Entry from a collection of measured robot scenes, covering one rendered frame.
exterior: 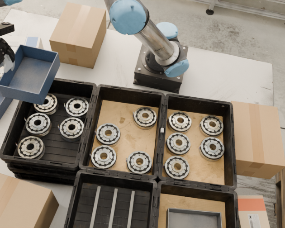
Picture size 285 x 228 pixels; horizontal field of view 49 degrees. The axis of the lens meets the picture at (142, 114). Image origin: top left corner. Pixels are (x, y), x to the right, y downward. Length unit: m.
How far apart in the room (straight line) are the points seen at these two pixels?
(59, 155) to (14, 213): 0.29
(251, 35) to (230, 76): 1.42
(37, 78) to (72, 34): 0.50
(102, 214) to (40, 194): 0.24
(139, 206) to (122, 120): 0.39
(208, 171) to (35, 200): 0.69
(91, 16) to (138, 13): 0.73
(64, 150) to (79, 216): 0.28
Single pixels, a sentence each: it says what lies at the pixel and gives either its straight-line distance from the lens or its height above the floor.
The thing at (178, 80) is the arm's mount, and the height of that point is 0.80.
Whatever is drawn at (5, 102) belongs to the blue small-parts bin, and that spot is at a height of 0.74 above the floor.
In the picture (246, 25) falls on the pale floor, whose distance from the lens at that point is 3.30.
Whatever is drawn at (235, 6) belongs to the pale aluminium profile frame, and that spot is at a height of 0.14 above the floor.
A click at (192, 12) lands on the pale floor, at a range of 3.24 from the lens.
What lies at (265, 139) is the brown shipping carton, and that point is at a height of 0.86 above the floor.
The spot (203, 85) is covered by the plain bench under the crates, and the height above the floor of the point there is 0.70.
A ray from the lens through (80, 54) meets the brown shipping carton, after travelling 1.67.
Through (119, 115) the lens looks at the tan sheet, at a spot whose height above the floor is 0.83.
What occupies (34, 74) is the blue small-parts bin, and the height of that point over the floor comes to 1.07.
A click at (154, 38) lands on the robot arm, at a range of 1.23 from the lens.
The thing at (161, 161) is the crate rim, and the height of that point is 0.93.
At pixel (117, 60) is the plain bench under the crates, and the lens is 1.77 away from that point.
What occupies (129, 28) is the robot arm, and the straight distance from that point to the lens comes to 1.11.
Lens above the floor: 2.03
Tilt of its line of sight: 58 degrees down
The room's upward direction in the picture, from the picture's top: 9 degrees clockwise
